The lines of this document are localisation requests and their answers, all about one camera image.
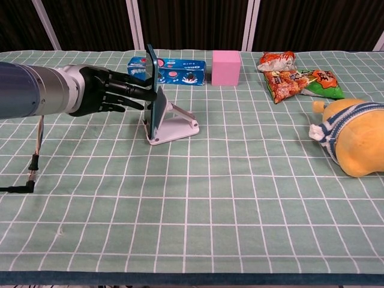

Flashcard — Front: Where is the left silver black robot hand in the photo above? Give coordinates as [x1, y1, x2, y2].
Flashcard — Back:
[64, 64, 158, 118]

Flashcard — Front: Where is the black smartphone blue case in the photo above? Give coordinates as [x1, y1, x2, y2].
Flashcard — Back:
[143, 44, 168, 139]

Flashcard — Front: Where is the white folding phone stand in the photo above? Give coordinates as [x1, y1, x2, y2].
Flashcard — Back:
[143, 100, 200, 147]

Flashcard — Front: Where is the blue Oreo cookie box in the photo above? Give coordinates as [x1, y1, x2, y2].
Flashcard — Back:
[127, 56, 207, 87]

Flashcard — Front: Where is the pink foam cube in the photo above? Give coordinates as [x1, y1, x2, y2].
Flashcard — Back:
[211, 50, 242, 87]

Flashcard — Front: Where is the green checked tablecloth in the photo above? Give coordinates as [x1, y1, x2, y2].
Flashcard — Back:
[0, 49, 384, 275]

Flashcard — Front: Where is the orange and white snack bag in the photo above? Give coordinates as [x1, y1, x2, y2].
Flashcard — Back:
[257, 50, 297, 73]

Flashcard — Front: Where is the orange and green snack bag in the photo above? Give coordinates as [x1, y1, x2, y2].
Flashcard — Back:
[263, 68, 346, 105]

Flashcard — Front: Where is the yellow plush toy striped scarf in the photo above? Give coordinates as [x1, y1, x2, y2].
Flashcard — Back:
[308, 98, 384, 178]

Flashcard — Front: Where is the black wrist cable with connector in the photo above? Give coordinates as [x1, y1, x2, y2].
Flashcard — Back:
[0, 115, 45, 194]

